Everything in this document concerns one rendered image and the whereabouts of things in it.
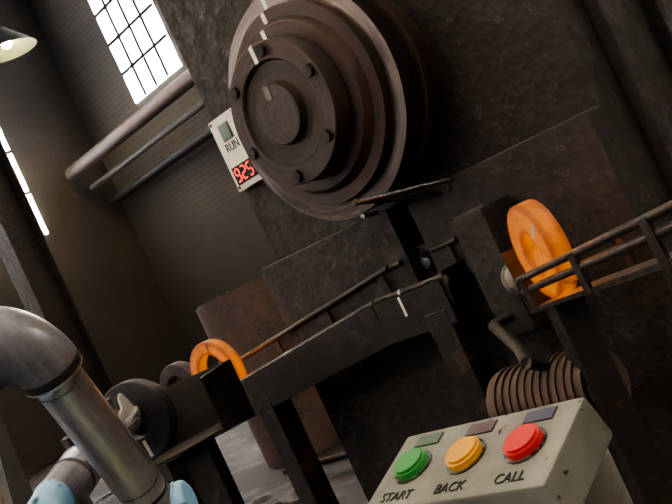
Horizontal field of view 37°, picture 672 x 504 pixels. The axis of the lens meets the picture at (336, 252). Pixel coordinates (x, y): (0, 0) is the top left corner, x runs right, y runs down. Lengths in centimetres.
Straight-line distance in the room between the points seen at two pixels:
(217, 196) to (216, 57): 976
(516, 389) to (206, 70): 115
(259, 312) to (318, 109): 295
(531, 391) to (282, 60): 75
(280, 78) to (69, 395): 74
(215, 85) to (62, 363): 109
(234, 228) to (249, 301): 733
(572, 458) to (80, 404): 81
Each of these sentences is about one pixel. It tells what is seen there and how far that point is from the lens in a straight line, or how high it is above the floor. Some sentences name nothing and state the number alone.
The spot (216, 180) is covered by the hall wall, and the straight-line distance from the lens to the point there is 1203.
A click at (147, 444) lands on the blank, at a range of 190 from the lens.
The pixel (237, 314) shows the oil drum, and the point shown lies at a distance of 474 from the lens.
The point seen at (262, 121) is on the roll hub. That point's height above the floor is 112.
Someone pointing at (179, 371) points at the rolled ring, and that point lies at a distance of 262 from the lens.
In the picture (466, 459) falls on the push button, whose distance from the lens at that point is 96.
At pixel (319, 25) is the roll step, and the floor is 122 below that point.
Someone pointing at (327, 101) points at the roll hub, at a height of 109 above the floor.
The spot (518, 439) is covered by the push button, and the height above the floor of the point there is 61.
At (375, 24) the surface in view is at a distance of 182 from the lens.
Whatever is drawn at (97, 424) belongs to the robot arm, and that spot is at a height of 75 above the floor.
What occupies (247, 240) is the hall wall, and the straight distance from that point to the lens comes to 1192.
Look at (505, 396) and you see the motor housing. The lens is 167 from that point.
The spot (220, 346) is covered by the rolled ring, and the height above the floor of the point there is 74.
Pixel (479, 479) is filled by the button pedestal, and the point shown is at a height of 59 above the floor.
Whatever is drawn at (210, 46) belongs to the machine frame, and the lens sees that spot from 237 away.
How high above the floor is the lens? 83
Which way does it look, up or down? level
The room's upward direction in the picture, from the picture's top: 25 degrees counter-clockwise
